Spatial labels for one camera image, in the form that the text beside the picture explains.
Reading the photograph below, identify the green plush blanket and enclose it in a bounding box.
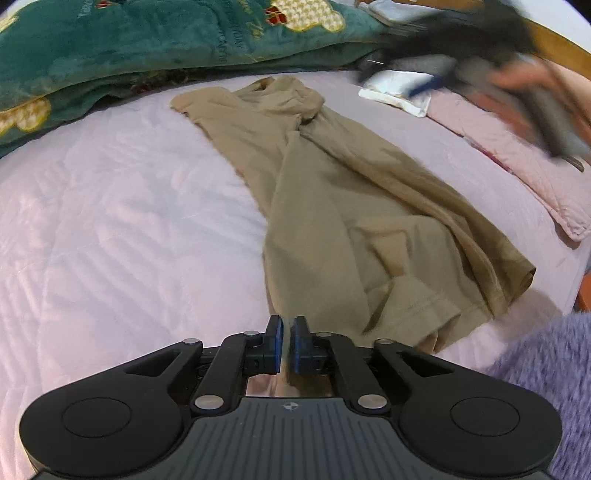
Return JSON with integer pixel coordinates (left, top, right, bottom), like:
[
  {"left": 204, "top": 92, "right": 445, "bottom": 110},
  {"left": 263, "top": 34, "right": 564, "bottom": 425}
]
[{"left": 1, "top": 1, "right": 384, "bottom": 153}]

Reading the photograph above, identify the person right hand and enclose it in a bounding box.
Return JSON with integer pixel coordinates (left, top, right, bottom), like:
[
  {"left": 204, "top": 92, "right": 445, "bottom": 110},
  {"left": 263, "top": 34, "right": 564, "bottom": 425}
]
[{"left": 489, "top": 60, "right": 590, "bottom": 143}]

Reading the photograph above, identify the white folded cloth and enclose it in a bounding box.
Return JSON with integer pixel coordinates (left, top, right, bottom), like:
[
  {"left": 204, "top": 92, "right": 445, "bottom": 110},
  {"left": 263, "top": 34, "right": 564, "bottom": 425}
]
[{"left": 359, "top": 70, "right": 433, "bottom": 118}]

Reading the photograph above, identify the wooden headboard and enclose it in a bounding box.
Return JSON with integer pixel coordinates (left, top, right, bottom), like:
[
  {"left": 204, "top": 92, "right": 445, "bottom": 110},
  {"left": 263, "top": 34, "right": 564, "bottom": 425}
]
[{"left": 508, "top": 1, "right": 591, "bottom": 79}]

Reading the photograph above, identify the tan t-shirt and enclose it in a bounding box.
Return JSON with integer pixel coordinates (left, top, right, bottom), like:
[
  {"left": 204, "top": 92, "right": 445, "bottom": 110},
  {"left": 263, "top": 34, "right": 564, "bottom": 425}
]
[{"left": 171, "top": 76, "right": 536, "bottom": 354}]

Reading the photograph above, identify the purple fuzzy garment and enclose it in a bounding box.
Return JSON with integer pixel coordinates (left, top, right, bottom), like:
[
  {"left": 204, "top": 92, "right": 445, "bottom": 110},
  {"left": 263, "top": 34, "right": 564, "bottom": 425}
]
[{"left": 486, "top": 312, "right": 591, "bottom": 479}]

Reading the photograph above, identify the grey folded garment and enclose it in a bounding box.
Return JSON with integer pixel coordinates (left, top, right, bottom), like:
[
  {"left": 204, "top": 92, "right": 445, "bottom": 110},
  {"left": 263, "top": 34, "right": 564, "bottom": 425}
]
[{"left": 356, "top": 0, "right": 439, "bottom": 25}]

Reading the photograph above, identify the pink quilted pillow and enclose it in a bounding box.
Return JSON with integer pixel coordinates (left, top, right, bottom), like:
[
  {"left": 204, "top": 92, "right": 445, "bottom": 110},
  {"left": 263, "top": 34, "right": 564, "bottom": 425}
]
[{"left": 428, "top": 90, "right": 591, "bottom": 242}]

